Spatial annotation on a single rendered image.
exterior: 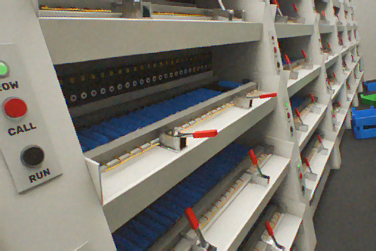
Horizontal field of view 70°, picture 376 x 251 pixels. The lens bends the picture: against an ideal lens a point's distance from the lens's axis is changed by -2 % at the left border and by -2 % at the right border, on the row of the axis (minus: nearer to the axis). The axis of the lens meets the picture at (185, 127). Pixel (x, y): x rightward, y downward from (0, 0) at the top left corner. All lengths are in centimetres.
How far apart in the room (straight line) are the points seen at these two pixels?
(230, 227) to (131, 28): 39
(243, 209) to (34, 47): 48
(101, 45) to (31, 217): 20
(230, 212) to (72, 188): 38
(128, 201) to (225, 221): 28
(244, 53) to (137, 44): 48
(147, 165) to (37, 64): 18
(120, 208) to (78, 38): 20
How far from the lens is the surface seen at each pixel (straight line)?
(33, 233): 28
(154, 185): 36
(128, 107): 53
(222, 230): 55
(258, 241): 80
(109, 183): 34
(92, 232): 30
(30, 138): 27
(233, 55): 83
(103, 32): 34
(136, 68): 57
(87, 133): 43
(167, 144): 41
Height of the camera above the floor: 64
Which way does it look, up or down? 10 degrees down
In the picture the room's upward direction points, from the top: 15 degrees counter-clockwise
